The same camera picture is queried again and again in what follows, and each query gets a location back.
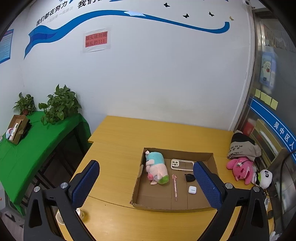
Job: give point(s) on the yellow sticky note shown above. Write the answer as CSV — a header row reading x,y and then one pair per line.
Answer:
x,y
257,93
268,100
263,96
274,103

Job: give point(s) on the beige black tote bag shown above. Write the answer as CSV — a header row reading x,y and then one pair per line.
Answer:
x,y
240,146

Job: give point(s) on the magenta plush toy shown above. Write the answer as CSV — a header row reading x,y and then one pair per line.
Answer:
x,y
240,170

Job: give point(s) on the pink pig plush toy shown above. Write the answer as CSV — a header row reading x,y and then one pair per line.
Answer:
x,y
157,169

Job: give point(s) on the white security camera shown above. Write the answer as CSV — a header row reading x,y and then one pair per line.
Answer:
x,y
246,2

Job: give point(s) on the blue wave wall decal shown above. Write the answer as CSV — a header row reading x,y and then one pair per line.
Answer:
x,y
69,24

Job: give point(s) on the green tablecloth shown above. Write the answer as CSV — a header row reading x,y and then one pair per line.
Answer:
x,y
34,148

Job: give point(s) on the white earbuds case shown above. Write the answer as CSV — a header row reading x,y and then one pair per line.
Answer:
x,y
192,189

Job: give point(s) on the small black fan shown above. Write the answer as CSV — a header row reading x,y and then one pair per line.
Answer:
x,y
188,178

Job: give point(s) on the red notice sign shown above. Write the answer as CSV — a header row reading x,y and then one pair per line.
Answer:
x,y
96,39

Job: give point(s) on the panda plush toy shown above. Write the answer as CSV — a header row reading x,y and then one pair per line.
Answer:
x,y
266,177

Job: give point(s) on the shallow cardboard box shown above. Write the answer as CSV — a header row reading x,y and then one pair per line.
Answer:
x,y
161,197

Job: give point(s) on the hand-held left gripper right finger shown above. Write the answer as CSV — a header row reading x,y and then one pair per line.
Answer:
x,y
205,185

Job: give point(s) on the blue wall poster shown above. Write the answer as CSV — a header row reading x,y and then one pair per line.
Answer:
x,y
5,46

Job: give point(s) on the large potted plant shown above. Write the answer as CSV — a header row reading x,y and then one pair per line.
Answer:
x,y
60,104

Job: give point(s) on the pink pen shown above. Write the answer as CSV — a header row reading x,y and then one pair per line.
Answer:
x,y
175,187

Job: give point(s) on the blue glass door band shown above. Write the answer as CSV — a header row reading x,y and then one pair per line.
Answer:
x,y
272,122

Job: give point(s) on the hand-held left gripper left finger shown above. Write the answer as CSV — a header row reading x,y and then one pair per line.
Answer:
x,y
85,183

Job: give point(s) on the tall brown cardboard box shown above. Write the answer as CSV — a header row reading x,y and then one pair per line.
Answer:
x,y
19,129

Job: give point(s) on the small potted plant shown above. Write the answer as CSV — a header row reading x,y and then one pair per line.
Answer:
x,y
25,104

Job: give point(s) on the white phone case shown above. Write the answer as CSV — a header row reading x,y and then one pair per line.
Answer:
x,y
175,164

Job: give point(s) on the cartoon poster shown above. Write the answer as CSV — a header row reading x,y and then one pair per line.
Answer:
x,y
267,69

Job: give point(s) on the black wall lettering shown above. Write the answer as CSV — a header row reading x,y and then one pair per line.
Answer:
x,y
52,15

